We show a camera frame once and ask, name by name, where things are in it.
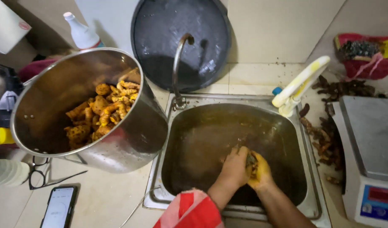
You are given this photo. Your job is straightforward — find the muddy turmeric root piece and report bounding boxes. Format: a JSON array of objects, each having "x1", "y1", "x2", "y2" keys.
[{"x1": 246, "y1": 154, "x2": 258, "y2": 169}]

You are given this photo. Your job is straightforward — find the white plastic bottle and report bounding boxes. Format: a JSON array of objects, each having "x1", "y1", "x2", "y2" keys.
[{"x1": 63, "y1": 12, "x2": 105, "y2": 51}]

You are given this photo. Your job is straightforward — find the black steel kitchen appliance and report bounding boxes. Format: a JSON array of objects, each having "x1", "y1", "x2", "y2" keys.
[{"x1": 0, "y1": 63, "x2": 24, "y2": 128}]

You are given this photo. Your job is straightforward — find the white digital weighing scale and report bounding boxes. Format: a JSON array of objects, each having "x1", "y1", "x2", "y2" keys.
[{"x1": 328, "y1": 96, "x2": 388, "y2": 228}]

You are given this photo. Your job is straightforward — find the white cardboard box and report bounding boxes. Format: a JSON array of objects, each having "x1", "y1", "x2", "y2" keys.
[{"x1": 0, "y1": 0, "x2": 32, "y2": 55}]

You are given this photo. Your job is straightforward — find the red bag of roots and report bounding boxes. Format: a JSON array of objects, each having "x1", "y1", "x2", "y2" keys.
[{"x1": 334, "y1": 33, "x2": 388, "y2": 80}]

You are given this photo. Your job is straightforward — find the maroon cloth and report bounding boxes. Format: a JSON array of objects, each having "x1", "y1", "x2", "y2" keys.
[{"x1": 18, "y1": 58, "x2": 60, "y2": 83}]

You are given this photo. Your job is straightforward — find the large steel pot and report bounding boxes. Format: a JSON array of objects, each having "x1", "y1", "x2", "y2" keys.
[{"x1": 10, "y1": 47, "x2": 169, "y2": 174}]

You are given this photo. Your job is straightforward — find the pile of washed turmeric roots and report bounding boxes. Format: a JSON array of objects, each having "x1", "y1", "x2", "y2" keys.
[{"x1": 64, "y1": 67, "x2": 141, "y2": 151}]

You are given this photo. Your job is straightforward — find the dark round pan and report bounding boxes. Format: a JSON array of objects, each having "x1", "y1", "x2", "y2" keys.
[{"x1": 131, "y1": 0, "x2": 232, "y2": 93}]

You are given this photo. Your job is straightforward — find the heap of unwashed turmeric roots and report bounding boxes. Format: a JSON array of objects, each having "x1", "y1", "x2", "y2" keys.
[{"x1": 299, "y1": 75, "x2": 388, "y2": 186}]

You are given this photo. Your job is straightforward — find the yellow plastic object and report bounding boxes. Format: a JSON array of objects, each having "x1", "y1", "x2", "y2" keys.
[{"x1": 0, "y1": 125, "x2": 16, "y2": 145}]

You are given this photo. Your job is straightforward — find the curved metal faucet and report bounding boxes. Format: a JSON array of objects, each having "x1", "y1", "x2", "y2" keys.
[{"x1": 172, "y1": 33, "x2": 195, "y2": 110}]

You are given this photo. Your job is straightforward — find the black smartphone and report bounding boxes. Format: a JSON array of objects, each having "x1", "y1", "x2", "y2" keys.
[{"x1": 39, "y1": 185, "x2": 78, "y2": 228}]

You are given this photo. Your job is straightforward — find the person's right hand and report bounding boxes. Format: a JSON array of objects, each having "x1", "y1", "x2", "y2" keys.
[{"x1": 246, "y1": 151, "x2": 275, "y2": 191}]

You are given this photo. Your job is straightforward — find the stainless steel sink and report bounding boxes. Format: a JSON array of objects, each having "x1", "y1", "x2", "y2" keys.
[{"x1": 143, "y1": 93, "x2": 332, "y2": 228}]

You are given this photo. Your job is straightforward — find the thin grey cable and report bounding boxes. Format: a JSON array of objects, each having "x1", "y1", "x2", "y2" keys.
[{"x1": 119, "y1": 186, "x2": 162, "y2": 228}]

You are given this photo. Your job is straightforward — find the white plastic tap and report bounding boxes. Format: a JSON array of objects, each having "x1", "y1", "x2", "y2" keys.
[{"x1": 271, "y1": 56, "x2": 331, "y2": 118}]

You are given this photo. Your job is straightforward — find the person's left hand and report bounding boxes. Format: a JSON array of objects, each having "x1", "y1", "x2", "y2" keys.
[{"x1": 220, "y1": 146, "x2": 253, "y2": 190}]

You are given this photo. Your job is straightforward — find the white ribbed plastic container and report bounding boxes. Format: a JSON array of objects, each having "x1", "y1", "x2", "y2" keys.
[{"x1": 0, "y1": 159, "x2": 30, "y2": 187}]

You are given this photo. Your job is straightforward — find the black eyeglasses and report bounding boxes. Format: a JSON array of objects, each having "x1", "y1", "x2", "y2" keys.
[{"x1": 28, "y1": 155, "x2": 88, "y2": 191}]

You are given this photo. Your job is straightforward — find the red pink striped sleeve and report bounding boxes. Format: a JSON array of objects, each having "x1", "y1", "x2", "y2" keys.
[{"x1": 153, "y1": 189, "x2": 225, "y2": 228}]

